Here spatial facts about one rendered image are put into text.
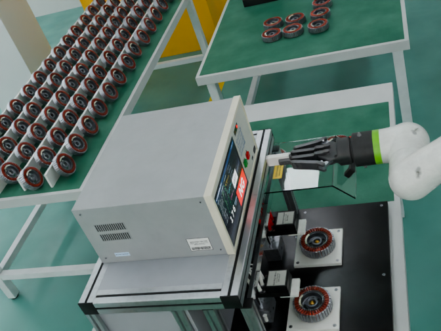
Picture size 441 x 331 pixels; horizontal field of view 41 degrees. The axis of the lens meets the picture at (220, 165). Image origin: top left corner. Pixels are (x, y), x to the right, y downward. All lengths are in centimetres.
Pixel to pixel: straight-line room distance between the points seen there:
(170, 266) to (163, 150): 32
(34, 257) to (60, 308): 55
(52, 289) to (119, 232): 199
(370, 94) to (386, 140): 108
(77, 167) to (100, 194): 132
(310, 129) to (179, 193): 116
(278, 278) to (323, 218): 42
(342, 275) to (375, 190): 41
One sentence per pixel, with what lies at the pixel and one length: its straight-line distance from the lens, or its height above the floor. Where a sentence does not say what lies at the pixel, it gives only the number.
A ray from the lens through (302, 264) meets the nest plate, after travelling 191.
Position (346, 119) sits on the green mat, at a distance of 253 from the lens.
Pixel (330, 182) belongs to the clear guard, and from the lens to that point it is 173.
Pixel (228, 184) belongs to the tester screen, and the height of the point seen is 125.
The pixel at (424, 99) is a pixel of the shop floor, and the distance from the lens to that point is 392.
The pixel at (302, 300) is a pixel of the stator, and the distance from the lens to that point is 179.
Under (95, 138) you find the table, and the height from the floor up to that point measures 75.
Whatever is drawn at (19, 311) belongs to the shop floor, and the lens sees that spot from 356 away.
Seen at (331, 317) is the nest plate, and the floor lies 78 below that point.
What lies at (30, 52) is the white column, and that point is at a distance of 549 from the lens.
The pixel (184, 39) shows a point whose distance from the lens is 533.
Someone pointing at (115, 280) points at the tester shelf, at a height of 111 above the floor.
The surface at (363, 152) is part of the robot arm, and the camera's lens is 159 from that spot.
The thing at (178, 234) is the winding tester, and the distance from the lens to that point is 152.
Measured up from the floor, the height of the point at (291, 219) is 92.
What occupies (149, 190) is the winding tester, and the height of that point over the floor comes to 132.
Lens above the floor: 217
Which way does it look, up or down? 35 degrees down
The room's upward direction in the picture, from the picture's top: 21 degrees counter-clockwise
